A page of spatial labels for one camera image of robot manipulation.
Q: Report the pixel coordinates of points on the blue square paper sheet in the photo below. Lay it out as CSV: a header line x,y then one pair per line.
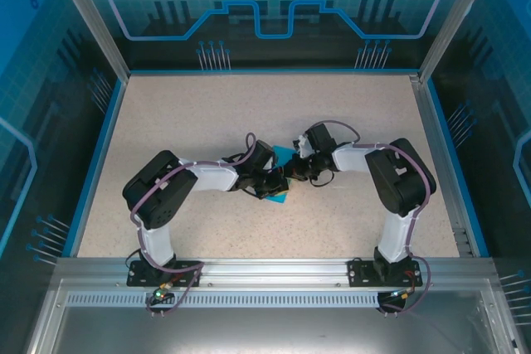
x,y
282,155

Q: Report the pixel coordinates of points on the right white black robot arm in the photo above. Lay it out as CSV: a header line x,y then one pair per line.
x,y
400,180

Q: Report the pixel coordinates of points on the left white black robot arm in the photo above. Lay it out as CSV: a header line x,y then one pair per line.
x,y
159,192

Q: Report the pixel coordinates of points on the metal sheet panel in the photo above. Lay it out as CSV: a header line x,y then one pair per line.
x,y
265,329

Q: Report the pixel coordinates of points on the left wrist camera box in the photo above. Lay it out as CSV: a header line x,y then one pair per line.
x,y
269,162

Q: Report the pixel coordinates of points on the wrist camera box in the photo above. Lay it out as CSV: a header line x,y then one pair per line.
x,y
269,162
304,146

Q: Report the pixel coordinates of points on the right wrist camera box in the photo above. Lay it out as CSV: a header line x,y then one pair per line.
x,y
304,146

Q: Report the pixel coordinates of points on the aluminium mounting rail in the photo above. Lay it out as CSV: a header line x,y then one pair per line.
x,y
274,271

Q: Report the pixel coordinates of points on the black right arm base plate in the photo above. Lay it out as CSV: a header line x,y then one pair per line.
x,y
359,273

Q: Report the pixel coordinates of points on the aluminium side rail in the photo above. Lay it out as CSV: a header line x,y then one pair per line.
x,y
439,155

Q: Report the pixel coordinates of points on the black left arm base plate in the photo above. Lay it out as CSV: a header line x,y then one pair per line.
x,y
139,277

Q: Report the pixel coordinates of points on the aluminium frame post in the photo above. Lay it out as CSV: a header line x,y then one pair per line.
x,y
92,18
454,18

